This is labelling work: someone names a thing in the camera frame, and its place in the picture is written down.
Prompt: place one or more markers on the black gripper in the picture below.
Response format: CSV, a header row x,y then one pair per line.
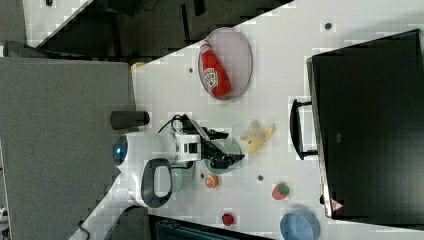
x,y
218,158

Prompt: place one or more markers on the peeled plush banana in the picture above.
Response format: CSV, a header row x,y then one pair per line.
x,y
257,136

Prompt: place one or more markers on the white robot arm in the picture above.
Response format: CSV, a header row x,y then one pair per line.
x,y
144,161

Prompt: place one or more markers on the black toaster oven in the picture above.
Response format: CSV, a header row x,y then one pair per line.
x,y
367,103

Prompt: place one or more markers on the orange slice toy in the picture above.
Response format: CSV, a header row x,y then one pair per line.
x,y
211,181

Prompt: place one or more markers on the green cup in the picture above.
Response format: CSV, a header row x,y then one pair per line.
x,y
183,172

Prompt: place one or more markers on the red plush ketchup bottle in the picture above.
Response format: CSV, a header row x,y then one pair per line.
x,y
215,76

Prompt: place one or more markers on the strawberry toy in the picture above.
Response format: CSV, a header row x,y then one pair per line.
x,y
280,191

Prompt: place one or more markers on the round grey plate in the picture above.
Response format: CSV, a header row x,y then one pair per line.
x,y
234,54

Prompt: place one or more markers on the blue bowl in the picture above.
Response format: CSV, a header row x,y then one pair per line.
x,y
300,224

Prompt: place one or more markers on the black cylinder post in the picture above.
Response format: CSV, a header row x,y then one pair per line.
x,y
128,119

